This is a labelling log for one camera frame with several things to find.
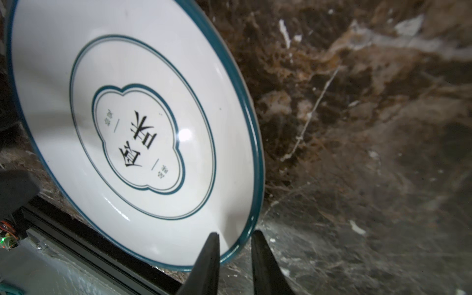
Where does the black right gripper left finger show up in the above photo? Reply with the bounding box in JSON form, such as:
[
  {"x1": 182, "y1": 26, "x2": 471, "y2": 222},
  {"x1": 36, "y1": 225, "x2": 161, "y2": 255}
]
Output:
[{"x1": 177, "y1": 232, "x2": 220, "y2": 295}]

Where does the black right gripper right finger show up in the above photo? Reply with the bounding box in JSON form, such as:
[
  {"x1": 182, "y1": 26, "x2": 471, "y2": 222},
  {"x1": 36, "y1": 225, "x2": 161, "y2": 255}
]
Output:
[{"x1": 251, "y1": 230, "x2": 295, "y2": 295}]

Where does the white plate teal line rim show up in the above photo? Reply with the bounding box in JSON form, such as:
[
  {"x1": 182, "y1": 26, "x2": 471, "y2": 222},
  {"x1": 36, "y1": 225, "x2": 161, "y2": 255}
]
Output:
[{"x1": 5, "y1": 1, "x2": 266, "y2": 272}]

